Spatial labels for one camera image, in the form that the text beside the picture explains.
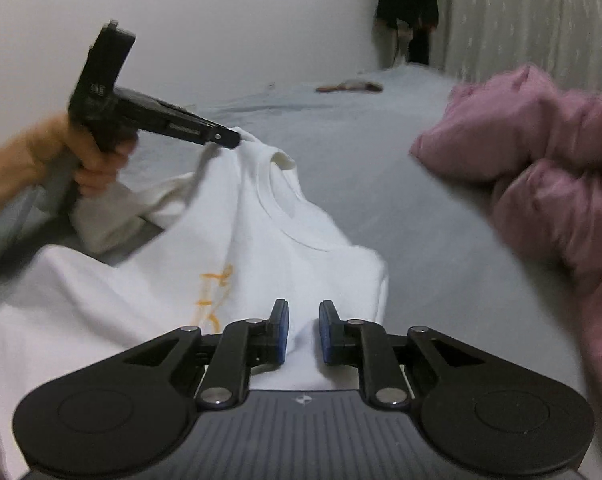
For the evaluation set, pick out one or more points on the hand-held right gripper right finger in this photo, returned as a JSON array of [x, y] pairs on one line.
[[326, 332]]

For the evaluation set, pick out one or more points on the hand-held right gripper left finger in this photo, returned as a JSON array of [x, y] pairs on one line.
[[281, 332]]

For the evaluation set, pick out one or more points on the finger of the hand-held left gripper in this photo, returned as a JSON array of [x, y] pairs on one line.
[[226, 139]]

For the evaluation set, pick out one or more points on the white sweatshirt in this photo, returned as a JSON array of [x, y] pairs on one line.
[[156, 260]]

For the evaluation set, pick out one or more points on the person's left hand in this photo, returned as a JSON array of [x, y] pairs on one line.
[[98, 172]]

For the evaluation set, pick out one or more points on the grey bed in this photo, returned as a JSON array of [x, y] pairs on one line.
[[381, 160]]

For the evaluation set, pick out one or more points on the pink quilt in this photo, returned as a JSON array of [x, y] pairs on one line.
[[556, 160]]

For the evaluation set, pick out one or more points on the star-patterned curtain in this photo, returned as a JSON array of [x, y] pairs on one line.
[[531, 20]]

